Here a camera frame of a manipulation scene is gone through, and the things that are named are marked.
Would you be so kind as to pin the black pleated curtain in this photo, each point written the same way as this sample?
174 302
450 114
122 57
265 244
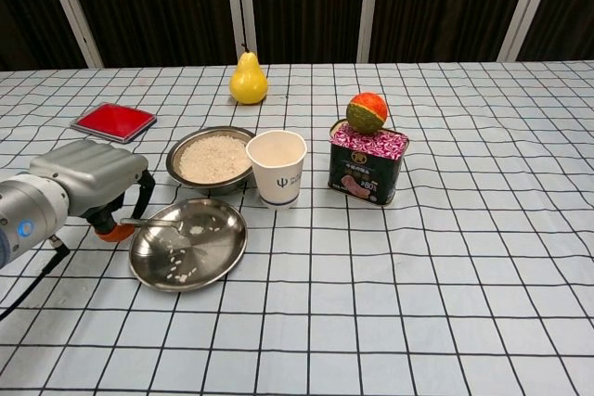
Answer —
306 2

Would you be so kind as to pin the checked light blue tablecloth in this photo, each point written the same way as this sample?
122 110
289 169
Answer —
417 275

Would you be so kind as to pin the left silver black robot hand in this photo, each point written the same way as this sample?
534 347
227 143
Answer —
93 173

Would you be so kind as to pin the yellow pear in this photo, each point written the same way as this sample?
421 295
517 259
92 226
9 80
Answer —
248 83

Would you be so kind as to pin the shallow steel plate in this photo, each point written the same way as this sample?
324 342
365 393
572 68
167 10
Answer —
199 261

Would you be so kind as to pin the red flat ink pad box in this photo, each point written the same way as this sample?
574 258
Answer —
113 120

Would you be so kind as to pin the white paper cup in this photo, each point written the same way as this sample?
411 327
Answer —
280 178

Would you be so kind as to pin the steel bowl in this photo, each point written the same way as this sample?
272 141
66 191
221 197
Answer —
209 187

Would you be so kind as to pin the orange and green ball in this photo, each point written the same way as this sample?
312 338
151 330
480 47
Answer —
366 113

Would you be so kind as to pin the small metal spoon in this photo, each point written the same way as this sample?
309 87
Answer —
158 223

